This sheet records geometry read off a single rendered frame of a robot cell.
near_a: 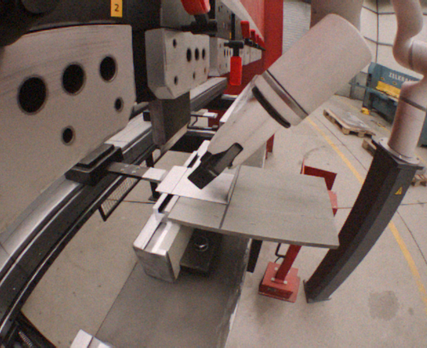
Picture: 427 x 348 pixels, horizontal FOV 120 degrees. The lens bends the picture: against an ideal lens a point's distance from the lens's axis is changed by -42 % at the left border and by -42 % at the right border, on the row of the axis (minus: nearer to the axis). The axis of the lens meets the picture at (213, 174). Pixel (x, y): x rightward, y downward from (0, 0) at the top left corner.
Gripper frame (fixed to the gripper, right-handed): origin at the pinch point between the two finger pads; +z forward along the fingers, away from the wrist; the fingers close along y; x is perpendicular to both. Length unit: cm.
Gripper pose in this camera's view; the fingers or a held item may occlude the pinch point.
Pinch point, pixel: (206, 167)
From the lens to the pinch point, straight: 36.1
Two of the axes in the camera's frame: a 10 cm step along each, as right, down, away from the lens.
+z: -6.2, 5.4, 5.7
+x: 7.4, 6.5, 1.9
